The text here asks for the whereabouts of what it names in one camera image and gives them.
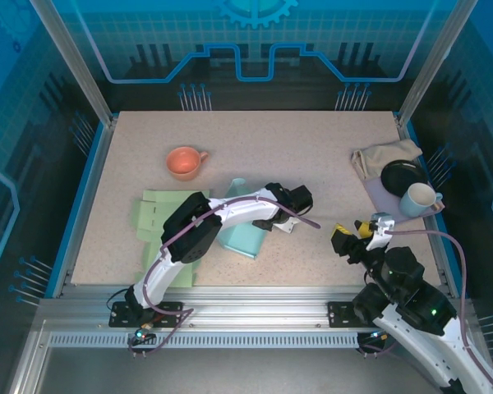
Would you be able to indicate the light blue paper box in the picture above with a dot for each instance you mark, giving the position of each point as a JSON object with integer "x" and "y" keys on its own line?
{"x": 246, "y": 242}

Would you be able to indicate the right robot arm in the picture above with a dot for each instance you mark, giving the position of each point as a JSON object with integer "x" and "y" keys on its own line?
{"x": 415, "y": 344}

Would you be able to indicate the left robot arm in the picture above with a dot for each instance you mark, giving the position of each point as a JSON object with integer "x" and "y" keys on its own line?
{"x": 238, "y": 215}

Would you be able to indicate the purple mat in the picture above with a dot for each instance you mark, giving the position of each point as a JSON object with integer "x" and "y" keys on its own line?
{"x": 384, "y": 201}

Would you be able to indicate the light blue mug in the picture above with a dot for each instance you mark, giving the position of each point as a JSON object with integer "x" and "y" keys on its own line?
{"x": 415, "y": 205}

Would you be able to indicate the black plate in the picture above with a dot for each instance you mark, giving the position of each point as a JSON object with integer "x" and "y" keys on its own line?
{"x": 398, "y": 176}

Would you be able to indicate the beige cloth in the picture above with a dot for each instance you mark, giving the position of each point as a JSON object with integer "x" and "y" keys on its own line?
{"x": 378, "y": 156}

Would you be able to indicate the orange mug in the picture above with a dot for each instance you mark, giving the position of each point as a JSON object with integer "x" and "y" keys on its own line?
{"x": 182, "y": 162}

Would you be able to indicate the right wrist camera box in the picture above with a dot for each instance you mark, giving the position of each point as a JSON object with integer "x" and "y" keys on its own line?
{"x": 382, "y": 223}

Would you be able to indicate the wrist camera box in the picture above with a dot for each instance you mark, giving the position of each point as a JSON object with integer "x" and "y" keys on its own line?
{"x": 382, "y": 223}
{"x": 285, "y": 225}

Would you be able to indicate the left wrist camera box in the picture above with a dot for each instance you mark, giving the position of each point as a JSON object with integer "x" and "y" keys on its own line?
{"x": 285, "y": 225}

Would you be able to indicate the aluminium side rail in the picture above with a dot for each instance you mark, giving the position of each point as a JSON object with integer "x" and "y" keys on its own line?
{"x": 86, "y": 205}
{"x": 441, "y": 267}

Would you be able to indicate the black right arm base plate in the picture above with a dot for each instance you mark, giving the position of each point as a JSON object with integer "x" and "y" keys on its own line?
{"x": 337, "y": 314}

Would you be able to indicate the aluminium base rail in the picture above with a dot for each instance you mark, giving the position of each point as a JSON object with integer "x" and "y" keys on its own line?
{"x": 250, "y": 303}

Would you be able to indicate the aluminium frame post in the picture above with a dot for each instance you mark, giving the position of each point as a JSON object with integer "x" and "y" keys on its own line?
{"x": 433, "y": 61}
{"x": 77, "y": 61}

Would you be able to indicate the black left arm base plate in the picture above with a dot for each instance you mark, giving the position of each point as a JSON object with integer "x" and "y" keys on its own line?
{"x": 119, "y": 318}

